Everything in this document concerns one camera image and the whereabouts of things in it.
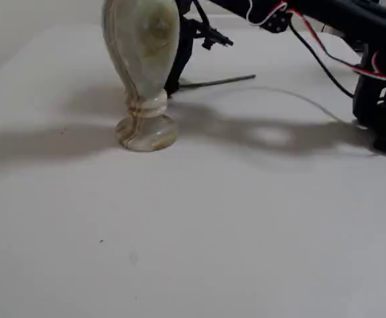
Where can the red rose with green stem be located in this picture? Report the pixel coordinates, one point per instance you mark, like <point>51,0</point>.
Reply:
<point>219,81</point>

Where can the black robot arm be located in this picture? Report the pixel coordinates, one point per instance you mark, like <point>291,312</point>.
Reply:
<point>372,20</point>

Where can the marbled onyx stone vase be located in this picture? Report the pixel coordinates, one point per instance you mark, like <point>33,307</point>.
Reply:
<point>143,66</point>

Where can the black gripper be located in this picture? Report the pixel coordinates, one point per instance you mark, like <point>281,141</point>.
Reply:
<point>180,64</point>

